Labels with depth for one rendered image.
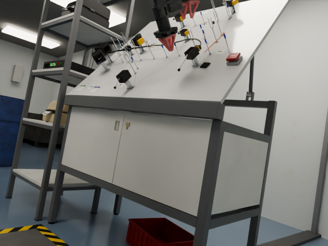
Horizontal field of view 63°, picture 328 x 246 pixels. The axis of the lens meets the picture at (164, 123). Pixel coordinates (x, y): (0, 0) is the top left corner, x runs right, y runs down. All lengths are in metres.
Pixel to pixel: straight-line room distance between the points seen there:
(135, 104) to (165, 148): 0.28
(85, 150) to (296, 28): 2.76
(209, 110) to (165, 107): 0.23
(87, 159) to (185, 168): 0.72
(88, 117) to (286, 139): 2.24
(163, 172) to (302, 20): 2.78
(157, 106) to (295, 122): 2.22
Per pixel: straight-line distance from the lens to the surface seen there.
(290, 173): 3.22
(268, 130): 1.61
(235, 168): 1.26
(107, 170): 1.53
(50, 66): 2.29
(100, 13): 2.33
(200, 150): 1.13
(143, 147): 1.34
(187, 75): 1.35
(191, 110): 1.13
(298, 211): 3.21
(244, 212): 1.45
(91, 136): 1.68
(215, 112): 1.06
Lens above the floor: 0.70
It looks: 3 degrees up
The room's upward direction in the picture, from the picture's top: 10 degrees clockwise
